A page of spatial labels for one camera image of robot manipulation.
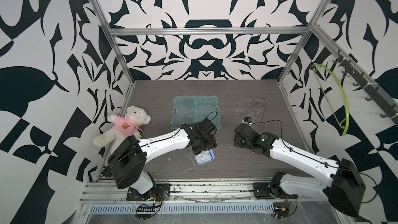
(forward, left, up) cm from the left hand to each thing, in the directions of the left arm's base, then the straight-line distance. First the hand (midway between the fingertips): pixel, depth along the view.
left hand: (213, 144), depth 82 cm
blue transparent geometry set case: (-5, +4, -5) cm, 8 cm away
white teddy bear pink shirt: (+12, +47, +2) cm, 49 cm away
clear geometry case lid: (-4, +14, -8) cm, 17 cm away
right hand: (+3, -13, +1) cm, 13 cm away
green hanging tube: (-3, -55, +20) cm, 59 cm away
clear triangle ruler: (+26, -31, -7) cm, 41 cm away
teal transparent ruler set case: (+28, +11, -8) cm, 31 cm away
